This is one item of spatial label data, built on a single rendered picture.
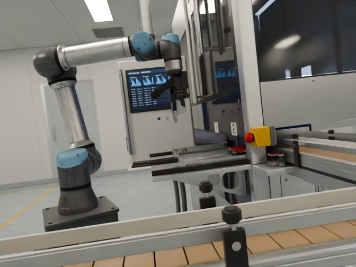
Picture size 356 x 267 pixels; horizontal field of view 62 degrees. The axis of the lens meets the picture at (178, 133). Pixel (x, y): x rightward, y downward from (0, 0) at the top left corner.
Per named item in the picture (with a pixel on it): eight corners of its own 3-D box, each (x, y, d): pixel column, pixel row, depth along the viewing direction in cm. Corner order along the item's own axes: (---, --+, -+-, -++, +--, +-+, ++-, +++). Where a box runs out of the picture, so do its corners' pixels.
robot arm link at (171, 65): (165, 60, 120) (163, 64, 128) (166, 71, 121) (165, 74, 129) (183, 59, 121) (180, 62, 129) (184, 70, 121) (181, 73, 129)
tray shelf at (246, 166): (224, 150, 189) (223, 147, 189) (270, 166, 120) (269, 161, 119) (150, 159, 184) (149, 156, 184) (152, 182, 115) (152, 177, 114)
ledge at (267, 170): (286, 165, 118) (286, 160, 118) (303, 170, 105) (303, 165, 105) (253, 169, 117) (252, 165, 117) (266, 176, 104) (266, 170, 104)
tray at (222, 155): (243, 153, 150) (242, 147, 150) (264, 160, 125) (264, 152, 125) (178, 162, 147) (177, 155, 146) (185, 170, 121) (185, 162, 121)
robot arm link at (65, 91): (69, 183, 121) (32, 53, 118) (81, 176, 136) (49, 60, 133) (97, 175, 121) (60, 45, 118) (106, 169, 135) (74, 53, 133)
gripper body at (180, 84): (190, 98, 122) (187, 69, 121) (169, 100, 121) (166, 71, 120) (187, 99, 130) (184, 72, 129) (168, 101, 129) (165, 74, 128)
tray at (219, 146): (226, 148, 184) (225, 142, 184) (239, 152, 158) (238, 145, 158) (172, 154, 180) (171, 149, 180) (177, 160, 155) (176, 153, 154)
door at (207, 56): (201, 99, 211) (192, 16, 208) (217, 93, 165) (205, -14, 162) (200, 99, 211) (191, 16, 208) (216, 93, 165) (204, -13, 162)
